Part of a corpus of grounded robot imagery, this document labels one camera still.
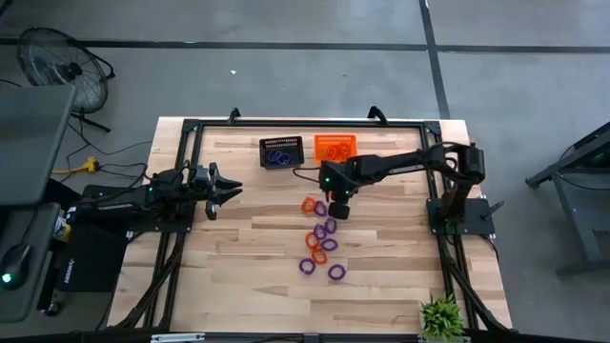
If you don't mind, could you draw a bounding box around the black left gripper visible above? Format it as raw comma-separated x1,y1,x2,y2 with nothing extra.
189,162,244,221

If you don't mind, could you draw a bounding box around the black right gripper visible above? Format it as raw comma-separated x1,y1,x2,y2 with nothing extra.
318,159,359,220

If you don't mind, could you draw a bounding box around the orange plastic basket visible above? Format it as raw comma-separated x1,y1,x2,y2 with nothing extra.
313,133,358,163

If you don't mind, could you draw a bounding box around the black plastic basket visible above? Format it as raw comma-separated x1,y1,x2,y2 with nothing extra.
258,135,306,171

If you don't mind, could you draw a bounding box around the yellow power plug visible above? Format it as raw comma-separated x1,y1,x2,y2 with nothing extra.
51,155,101,175

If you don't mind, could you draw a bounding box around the green plant in white pot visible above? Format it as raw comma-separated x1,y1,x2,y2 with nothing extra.
418,293,467,343

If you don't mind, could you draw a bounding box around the black printed box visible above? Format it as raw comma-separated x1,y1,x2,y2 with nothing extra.
55,223,131,293

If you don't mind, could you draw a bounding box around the black clamp lever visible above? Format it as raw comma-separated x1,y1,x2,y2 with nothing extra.
479,200,505,221

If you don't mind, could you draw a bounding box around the black floor fan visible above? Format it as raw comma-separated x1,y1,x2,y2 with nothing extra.
17,27,116,133

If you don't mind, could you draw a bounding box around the grey table top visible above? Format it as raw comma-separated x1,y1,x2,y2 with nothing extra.
0,84,77,207
0,202,62,324

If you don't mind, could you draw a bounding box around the black caster wheel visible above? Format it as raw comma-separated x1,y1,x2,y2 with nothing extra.
43,298,64,318

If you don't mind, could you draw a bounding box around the black computer mouse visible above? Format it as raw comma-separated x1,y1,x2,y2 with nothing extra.
0,243,32,291

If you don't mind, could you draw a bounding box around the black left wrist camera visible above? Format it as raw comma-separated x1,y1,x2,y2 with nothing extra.
190,164,210,188

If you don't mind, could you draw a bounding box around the black right camera cable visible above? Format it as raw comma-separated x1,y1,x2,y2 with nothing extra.
292,166,326,185

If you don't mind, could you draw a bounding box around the black metal table frame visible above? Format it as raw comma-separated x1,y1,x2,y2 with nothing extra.
108,117,514,334

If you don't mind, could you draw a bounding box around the black floor cable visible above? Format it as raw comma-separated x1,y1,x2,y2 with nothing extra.
66,121,156,192

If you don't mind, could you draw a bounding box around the silver metal bracket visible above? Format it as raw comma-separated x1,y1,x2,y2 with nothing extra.
150,333,207,343

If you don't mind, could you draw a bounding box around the black metal workstation frame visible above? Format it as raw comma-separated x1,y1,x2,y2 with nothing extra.
525,121,610,278

